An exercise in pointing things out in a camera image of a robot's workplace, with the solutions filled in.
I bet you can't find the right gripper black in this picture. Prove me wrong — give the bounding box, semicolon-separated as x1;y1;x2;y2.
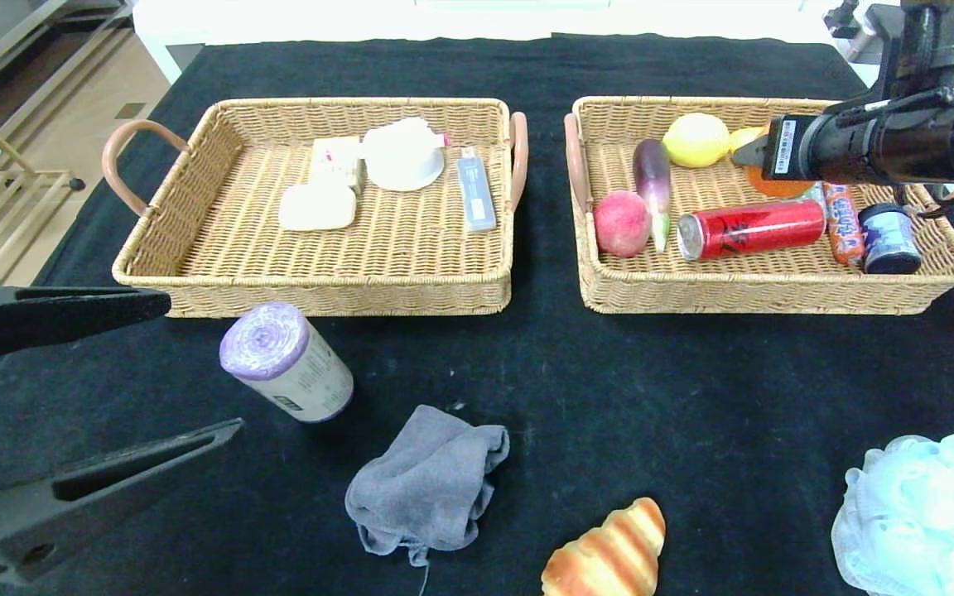
730;110;877;183

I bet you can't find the orange fruit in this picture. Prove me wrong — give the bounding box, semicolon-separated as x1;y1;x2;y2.
745;124;818;200

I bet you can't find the red soda can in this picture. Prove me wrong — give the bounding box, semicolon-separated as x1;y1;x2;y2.
677;199;826;262

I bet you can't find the wicker basket holding food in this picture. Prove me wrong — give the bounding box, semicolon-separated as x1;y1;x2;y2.
564;96;954;316

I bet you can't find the wicker basket holding toiletries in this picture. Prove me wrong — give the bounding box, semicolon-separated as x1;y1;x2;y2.
103;99;530;319

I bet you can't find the yellow oblong mango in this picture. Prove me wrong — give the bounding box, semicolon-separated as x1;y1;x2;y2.
729;126;769;156

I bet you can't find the yellow lemon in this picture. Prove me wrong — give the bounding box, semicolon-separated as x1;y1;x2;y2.
662;113;731;169

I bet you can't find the purple eggplant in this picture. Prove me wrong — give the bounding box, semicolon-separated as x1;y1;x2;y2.
633;139;672;253

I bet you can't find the orange sausage snack tube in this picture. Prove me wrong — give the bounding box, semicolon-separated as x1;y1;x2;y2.
821;182;867;267

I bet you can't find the pink peach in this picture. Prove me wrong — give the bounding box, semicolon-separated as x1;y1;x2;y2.
593;191;652;259

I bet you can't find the dark blue jar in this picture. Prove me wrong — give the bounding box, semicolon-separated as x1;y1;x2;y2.
857;203;923;275

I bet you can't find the purple trash bag roll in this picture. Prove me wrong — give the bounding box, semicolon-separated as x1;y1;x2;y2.
220;302;355;424

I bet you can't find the black table cloth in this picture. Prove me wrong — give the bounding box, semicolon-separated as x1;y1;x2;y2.
0;35;954;596

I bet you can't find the grey rectangular stick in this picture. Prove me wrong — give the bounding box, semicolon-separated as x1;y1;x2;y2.
457;147;499;233

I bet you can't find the white soap bar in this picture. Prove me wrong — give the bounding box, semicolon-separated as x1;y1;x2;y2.
278;184;357;233

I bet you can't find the white round bowl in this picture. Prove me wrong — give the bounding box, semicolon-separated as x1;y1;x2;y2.
359;118;451;194

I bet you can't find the small pale printed box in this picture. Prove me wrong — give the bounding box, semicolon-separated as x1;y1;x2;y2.
311;137;364;196

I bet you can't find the grey cloth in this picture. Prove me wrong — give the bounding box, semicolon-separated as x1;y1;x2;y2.
345;405;511;568

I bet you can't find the light blue bath sponge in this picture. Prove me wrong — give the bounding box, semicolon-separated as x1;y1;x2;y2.
830;433;954;596

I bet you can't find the croissant bread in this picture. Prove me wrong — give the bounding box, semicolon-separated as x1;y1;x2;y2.
541;497;667;596

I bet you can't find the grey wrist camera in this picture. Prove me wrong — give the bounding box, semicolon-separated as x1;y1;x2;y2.
825;0;902;65

